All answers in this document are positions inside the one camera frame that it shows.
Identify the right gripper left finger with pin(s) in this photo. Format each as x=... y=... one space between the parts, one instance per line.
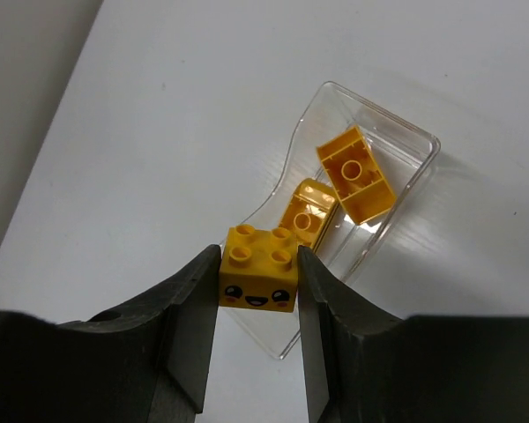
x=144 y=360

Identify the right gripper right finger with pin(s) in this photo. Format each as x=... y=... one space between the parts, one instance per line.
x=363 y=364

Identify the yellow arched lego brick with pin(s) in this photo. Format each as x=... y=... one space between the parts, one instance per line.
x=309 y=212

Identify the clear plastic container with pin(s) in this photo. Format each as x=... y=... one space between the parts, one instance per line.
x=404 y=152

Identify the yellow rounded lego brick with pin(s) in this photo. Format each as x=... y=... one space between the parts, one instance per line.
x=361 y=187

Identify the yellow smiley face lego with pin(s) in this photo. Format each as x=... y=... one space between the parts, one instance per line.
x=259 y=269

